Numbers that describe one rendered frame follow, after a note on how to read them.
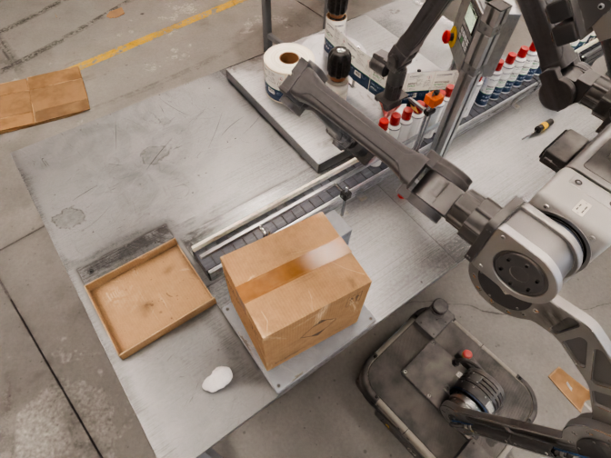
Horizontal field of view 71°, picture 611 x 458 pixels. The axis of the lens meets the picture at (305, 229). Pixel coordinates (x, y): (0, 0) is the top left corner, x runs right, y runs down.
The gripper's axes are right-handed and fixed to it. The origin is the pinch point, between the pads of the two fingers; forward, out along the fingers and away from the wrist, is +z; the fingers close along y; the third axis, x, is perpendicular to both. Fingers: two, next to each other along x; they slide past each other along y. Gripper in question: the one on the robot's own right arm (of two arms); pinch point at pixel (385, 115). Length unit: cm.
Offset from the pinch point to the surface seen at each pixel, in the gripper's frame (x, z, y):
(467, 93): 23.2, -23.6, -4.6
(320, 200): 8.7, 13.9, 35.2
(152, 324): 14, 19, 102
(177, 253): -4, 19, 84
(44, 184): -57, 20, 110
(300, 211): 8.5, 13.9, 43.6
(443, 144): 22.9, -3.1, -3.8
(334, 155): -4.9, 13.8, 18.3
